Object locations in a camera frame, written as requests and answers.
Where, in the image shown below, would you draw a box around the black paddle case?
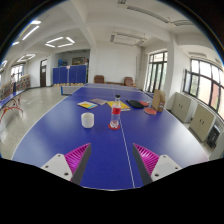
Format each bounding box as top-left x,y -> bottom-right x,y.
125,99 -> 145,109

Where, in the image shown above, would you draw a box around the brown armchair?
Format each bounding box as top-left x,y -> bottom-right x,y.
123,76 -> 135,87
93,74 -> 106,84

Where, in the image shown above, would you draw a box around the ceiling lights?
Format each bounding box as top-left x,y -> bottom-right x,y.
0,20 -> 76,71

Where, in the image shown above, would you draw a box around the brown cardboard box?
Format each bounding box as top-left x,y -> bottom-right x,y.
151,88 -> 167,113

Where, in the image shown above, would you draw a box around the dark door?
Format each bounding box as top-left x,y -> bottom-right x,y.
39,59 -> 48,88

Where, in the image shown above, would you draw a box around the large black-framed window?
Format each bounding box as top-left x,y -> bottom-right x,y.
182,58 -> 224,121

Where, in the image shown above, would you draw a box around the white cup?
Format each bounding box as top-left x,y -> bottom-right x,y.
80,112 -> 95,129

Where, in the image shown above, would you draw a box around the folded blue table tennis tables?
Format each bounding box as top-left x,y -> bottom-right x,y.
52,64 -> 88,85

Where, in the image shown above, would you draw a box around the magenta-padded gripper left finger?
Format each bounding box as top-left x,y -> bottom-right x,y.
40,142 -> 92,185

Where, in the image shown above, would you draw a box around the red-legged blue table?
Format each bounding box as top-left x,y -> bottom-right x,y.
0,89 -> 26,123

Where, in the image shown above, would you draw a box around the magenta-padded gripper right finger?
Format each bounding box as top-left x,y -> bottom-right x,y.
132,143 -> 184,186

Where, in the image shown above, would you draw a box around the shelf unit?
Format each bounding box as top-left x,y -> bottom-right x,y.
0,73 -> 32,101

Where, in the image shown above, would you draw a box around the black floor appliance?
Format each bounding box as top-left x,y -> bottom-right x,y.
206,123 -> 222,149

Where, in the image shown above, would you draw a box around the clear red-labelled drink bottle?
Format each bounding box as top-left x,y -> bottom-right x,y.
109,94 -> 123,130

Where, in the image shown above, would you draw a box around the grey pink booklet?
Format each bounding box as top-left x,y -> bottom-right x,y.
89,98 -> 108,106

